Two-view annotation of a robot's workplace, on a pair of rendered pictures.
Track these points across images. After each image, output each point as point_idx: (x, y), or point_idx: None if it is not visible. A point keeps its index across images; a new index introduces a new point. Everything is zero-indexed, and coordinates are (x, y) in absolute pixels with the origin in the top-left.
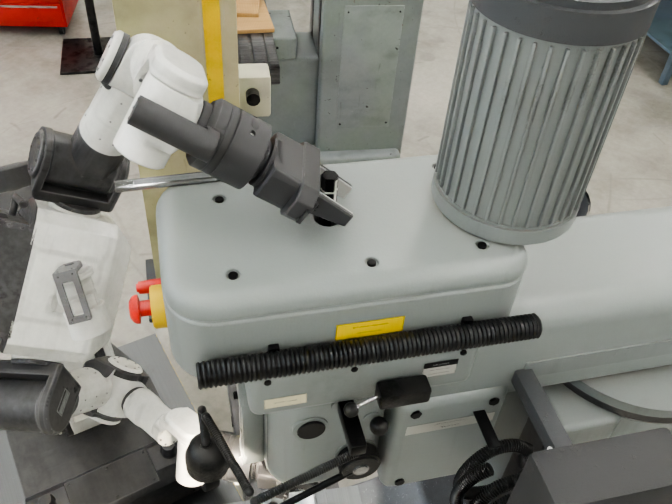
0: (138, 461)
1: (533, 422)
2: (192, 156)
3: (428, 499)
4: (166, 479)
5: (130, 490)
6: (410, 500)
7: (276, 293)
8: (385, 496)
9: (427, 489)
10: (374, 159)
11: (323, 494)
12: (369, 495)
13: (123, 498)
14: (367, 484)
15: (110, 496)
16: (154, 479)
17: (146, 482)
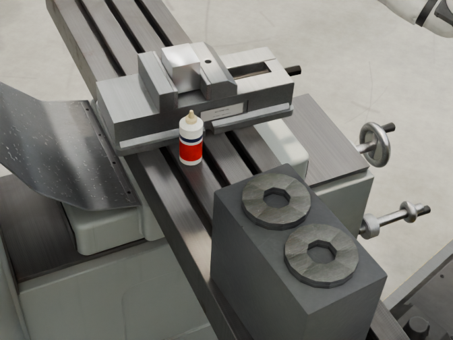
0: (448, 322)
1: None
2: None
3: (13, 139)
4: (395, 309)
5: (431, 285)
6: (38, 158)
7: None
8: (74, 185)
9: (13, 144)
10: None
11: (157, 81)
12: (97, 193)
13: (433, 276)
14: (101, 205)
15: (449, 274)
16: (410, 303)
17: (418, 298)
